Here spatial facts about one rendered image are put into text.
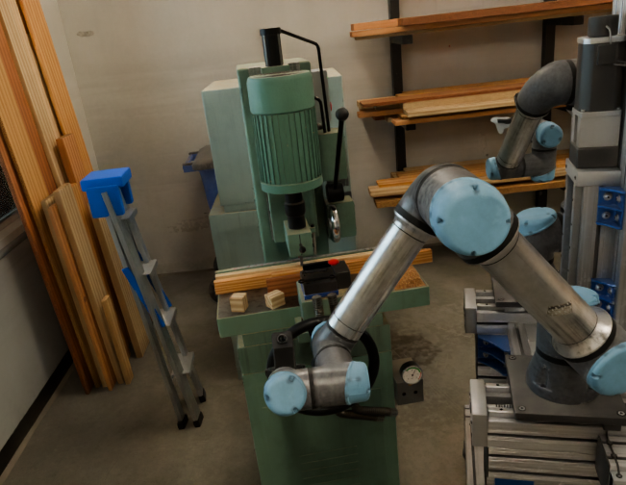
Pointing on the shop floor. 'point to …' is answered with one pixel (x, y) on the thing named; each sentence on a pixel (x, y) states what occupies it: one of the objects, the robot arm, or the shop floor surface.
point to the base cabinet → (325, 439)
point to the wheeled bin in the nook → (203, 162)
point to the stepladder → (137, 279)
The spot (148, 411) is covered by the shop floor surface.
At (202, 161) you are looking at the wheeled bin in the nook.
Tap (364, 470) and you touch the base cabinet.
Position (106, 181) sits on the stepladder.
